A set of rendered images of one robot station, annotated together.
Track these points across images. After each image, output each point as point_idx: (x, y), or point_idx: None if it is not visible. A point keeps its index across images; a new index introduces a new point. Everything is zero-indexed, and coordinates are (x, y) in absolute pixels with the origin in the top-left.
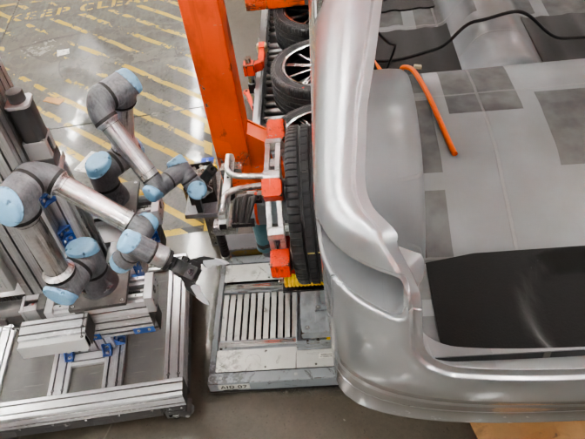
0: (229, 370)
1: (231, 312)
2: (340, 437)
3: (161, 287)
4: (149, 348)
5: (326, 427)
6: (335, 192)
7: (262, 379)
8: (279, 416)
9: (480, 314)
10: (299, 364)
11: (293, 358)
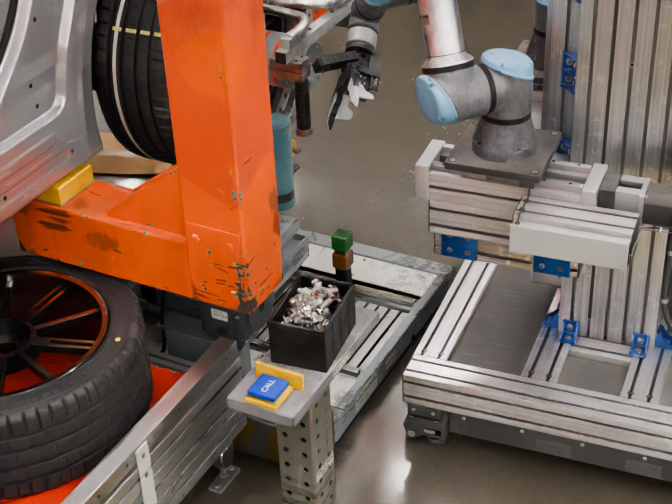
0: (416, 270)
1: (369, 342)
2: (319, 207)
3: (474, 345)
4: (524, 272)
5: (328, 218)
6: None
7: (377, 249)
8: (377, 241)
9: None
10: (317, 248)
11: (320, 256)
